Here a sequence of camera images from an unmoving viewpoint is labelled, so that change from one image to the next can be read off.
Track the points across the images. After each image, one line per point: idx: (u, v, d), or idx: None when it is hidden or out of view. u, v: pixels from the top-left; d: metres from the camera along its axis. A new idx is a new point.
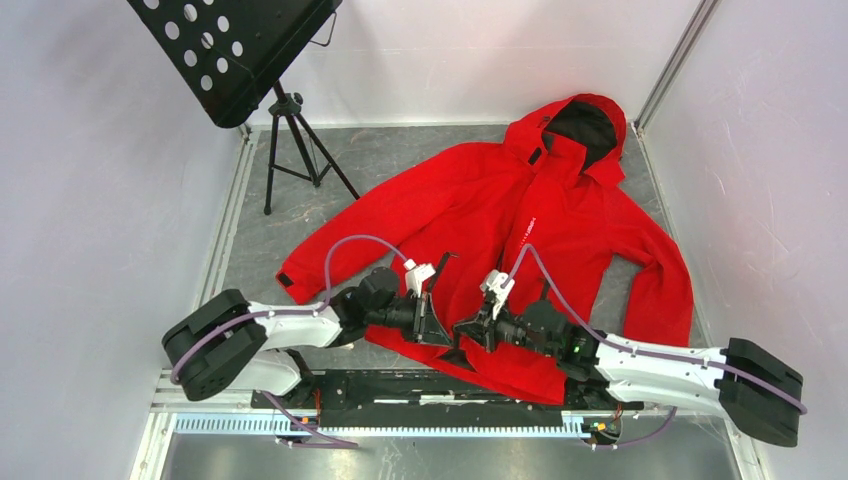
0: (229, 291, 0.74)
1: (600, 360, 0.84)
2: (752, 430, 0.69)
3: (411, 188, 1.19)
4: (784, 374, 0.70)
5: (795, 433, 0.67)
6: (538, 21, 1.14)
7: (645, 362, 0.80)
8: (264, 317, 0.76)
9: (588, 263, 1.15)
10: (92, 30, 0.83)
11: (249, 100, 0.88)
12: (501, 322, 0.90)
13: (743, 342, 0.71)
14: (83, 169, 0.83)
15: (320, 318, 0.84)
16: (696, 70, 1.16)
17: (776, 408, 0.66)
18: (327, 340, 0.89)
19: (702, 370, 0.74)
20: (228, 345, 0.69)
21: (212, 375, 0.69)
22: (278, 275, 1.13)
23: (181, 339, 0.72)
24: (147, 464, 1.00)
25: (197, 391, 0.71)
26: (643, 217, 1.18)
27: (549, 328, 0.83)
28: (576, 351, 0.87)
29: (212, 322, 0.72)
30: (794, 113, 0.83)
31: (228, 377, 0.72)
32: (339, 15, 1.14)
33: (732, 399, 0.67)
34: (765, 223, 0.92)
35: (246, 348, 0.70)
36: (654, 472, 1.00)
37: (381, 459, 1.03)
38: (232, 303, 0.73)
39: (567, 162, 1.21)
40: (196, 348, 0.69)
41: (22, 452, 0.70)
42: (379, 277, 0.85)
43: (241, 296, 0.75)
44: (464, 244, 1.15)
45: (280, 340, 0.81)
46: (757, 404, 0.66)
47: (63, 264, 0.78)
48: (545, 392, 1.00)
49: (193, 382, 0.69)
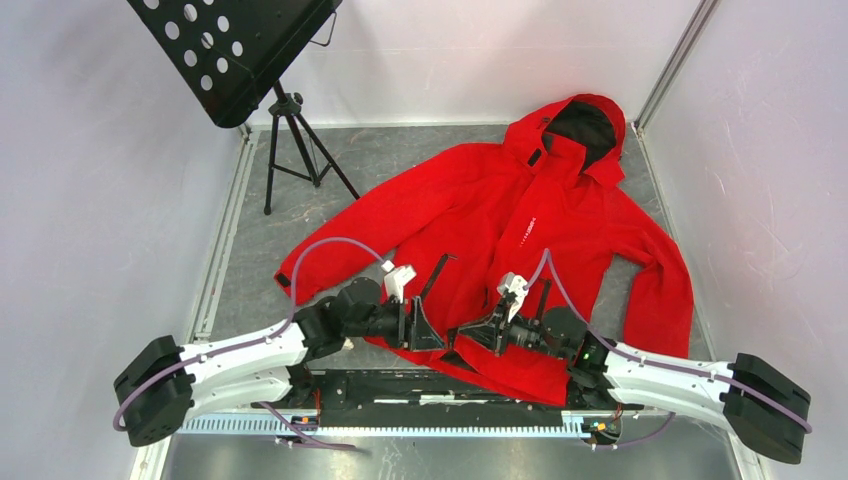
0: (161, 339, 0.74)
1: (609, 368, 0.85)
2: (756, 445, 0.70)
3: (411, 188, 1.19)
4: (791, 392, 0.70)
5: (799, 450, 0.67)
6: (539, 21, 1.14)
7: (655, 372, 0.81)
8: (198, 363, 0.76)
9: (589, 262, 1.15)
10: (93, 30, 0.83)
11: (249, 101, 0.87)
12: (513, 328, 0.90)
13: (751, 357, 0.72)
14: (84, 168, 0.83)
15: (274, 346, 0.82)
16: (697, 70, 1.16)
17: (783, 427, 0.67)
18: (297, 358, 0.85)
19: (709, 382, 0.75)
20: (156, 398, 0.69)
21: (151, 426, 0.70)
22: (278, 276, 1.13)
23: (123, 388, 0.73)
24: (147, 464, 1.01)
25: (142, 439, 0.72)
26: (643, 217, 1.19)
27: (568, 334, 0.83)
28: (585, 358, 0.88)
29: (149, 372, 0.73)
30: (795, 113, 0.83)
31: (168, 426, 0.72)
32: (339, 15, 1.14)
33: (736, 412, 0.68)
34: (765, 223, 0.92)
35: (173, 402, 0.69)
36: (654, 472, 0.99)
37: (381, 459, 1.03)
38: (164, 353, 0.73)
39: (567, 162, 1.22)
40: (130, 401, 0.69)
41: (22, 452, 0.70)
42: (358, 288, 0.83)
43: (174, 343, 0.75)
44: (464, 245, 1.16)
45: (231, 377, 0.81)
46: (761, 419, 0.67)
47: (64, 265, 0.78)
48: (545, 393, 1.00)
49: (133, 434, 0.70)
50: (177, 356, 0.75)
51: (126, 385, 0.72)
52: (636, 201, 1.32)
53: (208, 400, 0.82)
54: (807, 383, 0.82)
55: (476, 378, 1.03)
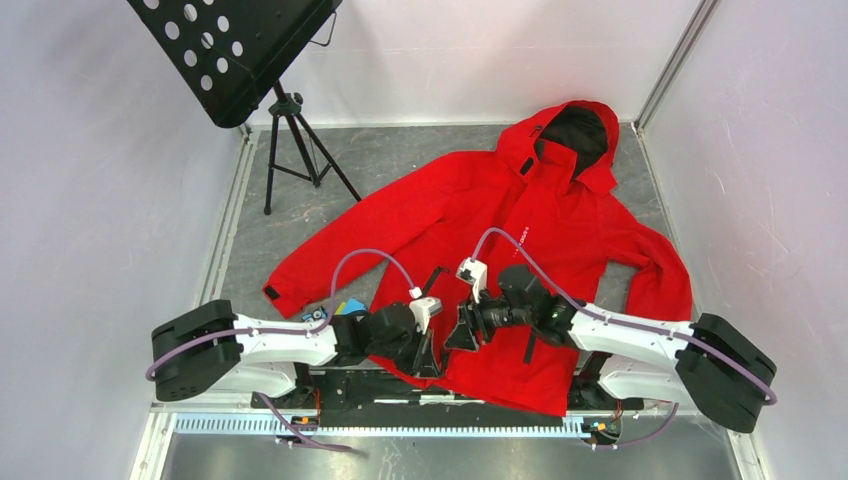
0: (219, 302, 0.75)
1: (574, 326, 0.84)
2: (710, 408, 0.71)
3: (401, 199, 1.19)
4: (753, 358, 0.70)
5: (752, 416, 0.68)
6: (538, 21, 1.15)
7: (617, 330, 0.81)
8: (246, 335, 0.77)
9: (579, 271, 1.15)
10: (93, 30, 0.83)
11: (249, 101, 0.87)
12: (485, 306, 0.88)
13: (715, 317, 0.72)
14: (84, 169, 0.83)
15: (312, 341, 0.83)
16: (697, 70, 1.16)
17: (734, 389, 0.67)
18: (321, 361, 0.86)
19: (667, 341, 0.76)
20: (203, 359, 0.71)
21: (187, 383, 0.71)
22: (267, 288, 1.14)
23: (164, 338, 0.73)
24: (147, 464, 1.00)
25: (167, 393, 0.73)
26: (634, 221, 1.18)
27: (517, 285, 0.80)
28: (552, 316, 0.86)
29: (198, 329, 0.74)
30: (795, 113, 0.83)
31: (199, 387, 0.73)
32: (339, 15, 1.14)
33: (690, 367, 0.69)
34: (765, 223, 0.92)
35: (219, 366, 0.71)
36: (653, 471, 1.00)
37: (381, 459, 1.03)
38: (219, 316, 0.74)
39: (558, 170, 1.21)
40: (175, 354, 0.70)
41: (22, 452, 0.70)
42: (394, 312, 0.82)
43: (229, 309, 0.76)
44: (455, 256, 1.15)
45: (266, 358, 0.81)
46: (713, 378, 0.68)
47: (63, 266, 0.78)
48: (546, 406, 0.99)
49: (164, 386, 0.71)
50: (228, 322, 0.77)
51: (169, 336, 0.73)
52: (635, 201, 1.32)
53: (232, 376, 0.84)
54: (808, 383, 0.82)
55: (474, 393, 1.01)
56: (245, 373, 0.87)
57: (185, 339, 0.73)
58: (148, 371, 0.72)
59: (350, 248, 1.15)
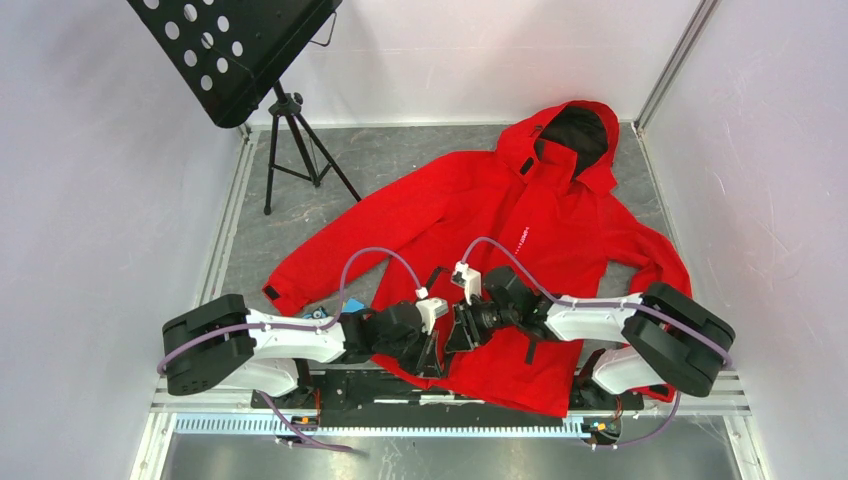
0: (231, 296, 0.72)
1: (549, 315, 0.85)
2: (666, 374, 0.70)
3: (402, 199, 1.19)
4: (705, 321, 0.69)
5: (707, 378, 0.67)
6: (537, 21, 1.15)
7: (581, 311, 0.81)
8: (259, 329, 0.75)
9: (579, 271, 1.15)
10: (93, 31, 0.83)
11: (249, 100, 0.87)
12: (480, 307, 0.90)
13: (662, 284, 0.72)
14: (84, 169, 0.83)
15: (321, 338, 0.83)
16: (697, 69, 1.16)
17: (683, 349, 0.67)
18: (328, 357, 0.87)
19: (620, 311, 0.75)
20: (214, 353, 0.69)
21: (199, 376, 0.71)
22: (267, 288, 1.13)
23: (176, 331, 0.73)
24: (147, 464, 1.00)
25: (180, 387, 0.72)
26: (633, 222, 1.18)
27: (499, 282, 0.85)
28: (534, 311, 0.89)
29: (210, 322, 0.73)
30: (795, 113, 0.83)
31: (211, 382, 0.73)
32: (339, 15, 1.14)
33: (635, 331, 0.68)
34: (765, 223, 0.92)
35: (230, 361, 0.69)
36: (653, 471, 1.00)
37: (381, 459, 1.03)
38: (231, 311, 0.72)
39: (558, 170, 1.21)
40: (186, 348, 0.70)
41: (21, 453, 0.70)
42: (404, 310, 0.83)
43: (242, 304, 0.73)
44: (455, 256, 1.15)
45: (276, 352, 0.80)
46: (662, 340, 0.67)
47: (63, 267, 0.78)
48: (549, 406, 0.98)
49: (177, 379, 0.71)
50: (240, 316, 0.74)
51: (181, 329, 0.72)
52: (635, 201, 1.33)
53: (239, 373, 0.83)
54: (808, 383, 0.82)
55: (475, 393, 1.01)
56: (251, 369, 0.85)
57: (196, 333, 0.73)
58: (161, 364, 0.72)
59: (350, 248, 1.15)
